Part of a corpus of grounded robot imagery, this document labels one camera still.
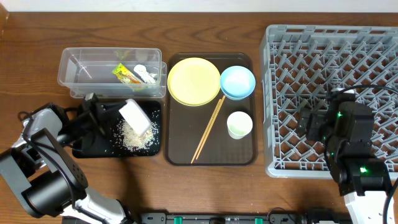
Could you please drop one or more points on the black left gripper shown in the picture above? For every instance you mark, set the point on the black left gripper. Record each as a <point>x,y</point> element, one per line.
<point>101,115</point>

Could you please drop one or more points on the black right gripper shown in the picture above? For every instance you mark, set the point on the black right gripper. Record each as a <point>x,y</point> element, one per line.
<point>311,125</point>

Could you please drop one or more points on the white bowl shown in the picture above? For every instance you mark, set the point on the white bowl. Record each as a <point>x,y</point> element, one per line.
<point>135,117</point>

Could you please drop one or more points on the yellow green snack wrapper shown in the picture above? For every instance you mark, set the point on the yellow green snack wrapper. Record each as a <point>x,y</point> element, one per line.
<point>124,75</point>

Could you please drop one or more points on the pale green cup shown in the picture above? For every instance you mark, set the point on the pale green cup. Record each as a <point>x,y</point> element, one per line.
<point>239,124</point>

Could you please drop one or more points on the light blue bowl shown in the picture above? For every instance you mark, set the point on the light blue bowl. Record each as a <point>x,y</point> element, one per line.
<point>237,82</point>

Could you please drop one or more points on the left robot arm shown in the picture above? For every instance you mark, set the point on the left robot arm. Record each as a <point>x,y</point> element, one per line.
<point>46,181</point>

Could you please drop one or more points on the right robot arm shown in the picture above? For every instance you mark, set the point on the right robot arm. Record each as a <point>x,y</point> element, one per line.
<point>345,131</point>

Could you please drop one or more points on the grey dishwasher rack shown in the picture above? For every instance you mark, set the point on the grey dishwasher rack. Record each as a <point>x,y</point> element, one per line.
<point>300,65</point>

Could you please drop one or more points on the pile of rice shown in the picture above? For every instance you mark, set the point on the pile of rice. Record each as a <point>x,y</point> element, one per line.
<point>125,142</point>

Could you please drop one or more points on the black tray bin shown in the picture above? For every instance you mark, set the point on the black tray bin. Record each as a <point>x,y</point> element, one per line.
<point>94,145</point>

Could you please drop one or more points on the clear plastic bin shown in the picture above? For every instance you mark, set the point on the clear plastic bin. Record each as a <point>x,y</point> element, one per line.
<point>87,70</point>

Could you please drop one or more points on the crumpled white napkin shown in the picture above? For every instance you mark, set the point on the crumpled white napkin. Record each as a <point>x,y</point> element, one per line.
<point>145,76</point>

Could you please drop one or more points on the dark brown serving tray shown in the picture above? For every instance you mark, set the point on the dark brown serving tray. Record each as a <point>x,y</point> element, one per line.
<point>186,125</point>

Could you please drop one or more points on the yellow plate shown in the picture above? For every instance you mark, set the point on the yellow plate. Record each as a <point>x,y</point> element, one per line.
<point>194,81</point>

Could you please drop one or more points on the wooden chopstick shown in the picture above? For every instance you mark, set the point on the wooden chopstick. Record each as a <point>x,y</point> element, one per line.
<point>206,130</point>
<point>211,129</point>

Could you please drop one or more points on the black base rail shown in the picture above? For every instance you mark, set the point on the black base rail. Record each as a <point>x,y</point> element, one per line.
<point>275,216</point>

